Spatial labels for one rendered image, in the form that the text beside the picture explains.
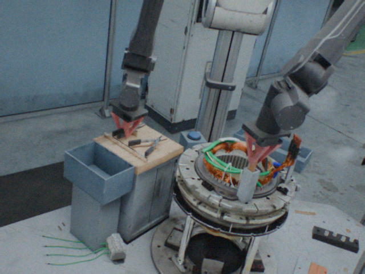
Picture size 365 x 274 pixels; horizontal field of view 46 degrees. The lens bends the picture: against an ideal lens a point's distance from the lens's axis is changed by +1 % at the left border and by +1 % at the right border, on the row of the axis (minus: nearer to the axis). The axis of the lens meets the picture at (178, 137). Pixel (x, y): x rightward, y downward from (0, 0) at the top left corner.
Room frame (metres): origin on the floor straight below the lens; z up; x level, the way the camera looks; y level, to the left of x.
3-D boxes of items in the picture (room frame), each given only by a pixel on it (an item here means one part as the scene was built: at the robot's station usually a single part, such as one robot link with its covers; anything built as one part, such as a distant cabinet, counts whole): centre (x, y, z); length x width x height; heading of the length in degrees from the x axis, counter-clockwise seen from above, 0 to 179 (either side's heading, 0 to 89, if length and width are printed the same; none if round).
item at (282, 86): (0.87, -0.20, 1.38); 0.07 x 0.06 x 0.07; 6
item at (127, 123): (1.11, 0.16, 1.12); 0.07 x 0.07 x 0.09; 55
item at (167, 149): (1.11, 0.11, 1.05); 0.20 x 0.19 x 0.02; 145
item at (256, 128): (0.87, -0.20, 1.32); 0.10 x 0.07 x 0.07; 128
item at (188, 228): (0.92, -0.07, 0.91); 0.02 x 0.02 x 0.21
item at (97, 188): (0.98, 0.20, 0.92); 0.17 x 0.11 x 0.28; 55
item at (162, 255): (1.00, -0.17, 0.80); 0.39 x 0.39 x 0.01
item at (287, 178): (1.00, -0.31, 1.15); 0.03 x 0.02 x 0.12; 128
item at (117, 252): (0.94, 0.12, 0.80); 0.10 x 0.05 x 0.04; 28
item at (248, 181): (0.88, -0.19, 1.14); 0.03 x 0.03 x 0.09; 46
